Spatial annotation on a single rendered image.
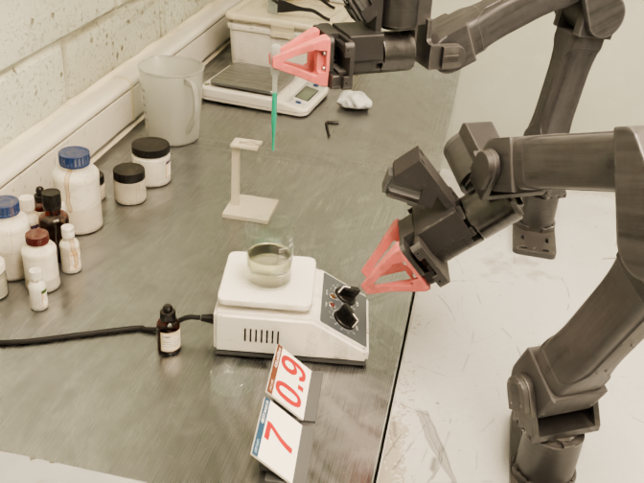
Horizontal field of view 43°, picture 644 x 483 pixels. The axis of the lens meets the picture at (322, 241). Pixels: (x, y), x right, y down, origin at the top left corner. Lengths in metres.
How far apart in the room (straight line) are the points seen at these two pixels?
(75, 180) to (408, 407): 0.62
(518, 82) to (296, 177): 1.04
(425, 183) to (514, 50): 1.50
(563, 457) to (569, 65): 0.65
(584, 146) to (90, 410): 0.62
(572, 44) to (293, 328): 0.62
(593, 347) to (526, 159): 0.20
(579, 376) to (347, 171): 0.85
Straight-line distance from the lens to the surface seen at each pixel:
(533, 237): 1.41
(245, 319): 1.02
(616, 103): 2.44
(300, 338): 1.03
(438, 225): 0.92
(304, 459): 0.93
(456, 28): 1.18
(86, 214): 1.33
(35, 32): 1.46
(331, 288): 1.10
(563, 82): 1.33
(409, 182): 0.91
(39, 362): 1.08
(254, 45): 2.06
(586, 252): 1.42
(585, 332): 0.80
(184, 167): 1.56
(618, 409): 1.10
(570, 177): 0.79
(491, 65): 2.39
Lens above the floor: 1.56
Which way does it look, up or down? 30 degrees down
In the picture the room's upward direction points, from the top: 4 degrees clockwise
